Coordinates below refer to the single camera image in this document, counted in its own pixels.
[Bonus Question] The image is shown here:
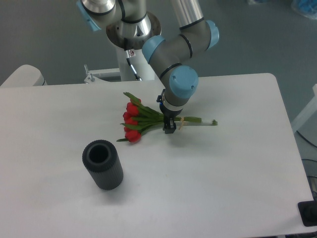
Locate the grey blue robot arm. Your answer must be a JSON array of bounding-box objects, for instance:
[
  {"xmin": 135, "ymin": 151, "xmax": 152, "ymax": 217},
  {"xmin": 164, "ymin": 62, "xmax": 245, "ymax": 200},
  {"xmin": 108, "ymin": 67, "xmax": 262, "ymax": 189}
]
[{"xmin": 76, "ymin": 0, "xmax": 219, "ymax": 135}]

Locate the white rounded chair back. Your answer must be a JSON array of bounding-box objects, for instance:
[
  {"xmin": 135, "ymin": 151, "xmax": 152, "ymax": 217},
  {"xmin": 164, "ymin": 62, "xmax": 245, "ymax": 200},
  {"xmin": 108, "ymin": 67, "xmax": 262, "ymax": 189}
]
[{"xmin": 1, "ymin": 64, "xmax": 47, "ymax": 88}]

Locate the white metal base frame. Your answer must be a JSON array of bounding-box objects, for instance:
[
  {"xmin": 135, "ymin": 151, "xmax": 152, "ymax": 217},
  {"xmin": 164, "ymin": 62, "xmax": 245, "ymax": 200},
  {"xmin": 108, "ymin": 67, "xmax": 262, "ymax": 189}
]
[{"xmin": 84, "ymin": 64, "xmax": 159, "ymax": 84}]

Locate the white furniture at right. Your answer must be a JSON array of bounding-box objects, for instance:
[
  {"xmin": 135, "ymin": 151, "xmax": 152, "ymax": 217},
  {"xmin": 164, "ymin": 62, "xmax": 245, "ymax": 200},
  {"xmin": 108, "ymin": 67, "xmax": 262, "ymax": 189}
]
[{"xmin": 291, "ymin": 84, "xmax": 317, "ymax": 134}]

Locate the black device at table edge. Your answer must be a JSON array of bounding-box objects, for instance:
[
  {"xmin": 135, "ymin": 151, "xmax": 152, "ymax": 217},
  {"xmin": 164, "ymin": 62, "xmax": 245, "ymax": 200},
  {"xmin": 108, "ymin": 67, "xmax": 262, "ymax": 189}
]
[{"xmin": 298, "ymin": 201, "xmax": 317, "ymax": 227}]

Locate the blue plastic bag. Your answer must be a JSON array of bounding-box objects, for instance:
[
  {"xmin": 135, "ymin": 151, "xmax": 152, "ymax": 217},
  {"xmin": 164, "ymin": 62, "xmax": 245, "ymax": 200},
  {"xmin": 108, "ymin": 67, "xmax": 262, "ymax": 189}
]
[{"xmin": 291, "ymin": 0, "xmax": 317, "ymax": 20}]

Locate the black ribbed cylindrical vase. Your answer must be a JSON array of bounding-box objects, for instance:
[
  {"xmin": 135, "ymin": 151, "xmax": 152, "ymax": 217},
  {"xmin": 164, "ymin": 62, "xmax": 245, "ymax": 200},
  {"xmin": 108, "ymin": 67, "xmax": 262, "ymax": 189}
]
[{"xmin": 82, "ymin": 140, "xmax": 123, "ymax": 190}]

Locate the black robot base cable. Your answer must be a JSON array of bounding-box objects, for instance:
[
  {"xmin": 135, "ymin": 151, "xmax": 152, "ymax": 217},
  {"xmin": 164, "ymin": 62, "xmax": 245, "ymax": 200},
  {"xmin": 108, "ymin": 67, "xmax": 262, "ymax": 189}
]
[{"xmin": 123, "ymin": 37, "xmax": 143, "ymax": 81}]

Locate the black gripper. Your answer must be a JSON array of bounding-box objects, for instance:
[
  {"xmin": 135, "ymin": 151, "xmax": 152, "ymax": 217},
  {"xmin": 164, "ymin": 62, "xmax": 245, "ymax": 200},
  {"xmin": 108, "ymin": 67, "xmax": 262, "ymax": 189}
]
[{"xmin": 157, "ymin": 89, "xmax": 184, "ymax": 134}]

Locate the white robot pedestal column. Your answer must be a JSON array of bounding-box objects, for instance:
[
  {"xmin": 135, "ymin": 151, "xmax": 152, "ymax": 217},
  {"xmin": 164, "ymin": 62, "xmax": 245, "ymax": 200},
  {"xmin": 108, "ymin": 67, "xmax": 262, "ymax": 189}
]
[{"xmin": 106, "ymin": 12, "xmax": 162, "ymax": 81}]

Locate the red tulip bouquet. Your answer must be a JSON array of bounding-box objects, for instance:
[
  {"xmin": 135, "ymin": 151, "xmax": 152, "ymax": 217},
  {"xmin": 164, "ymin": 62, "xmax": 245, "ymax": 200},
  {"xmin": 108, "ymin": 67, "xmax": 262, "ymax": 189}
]
[{"xmin": 117, "ymin": 92, "xmax": 203, "ymax": 143}]

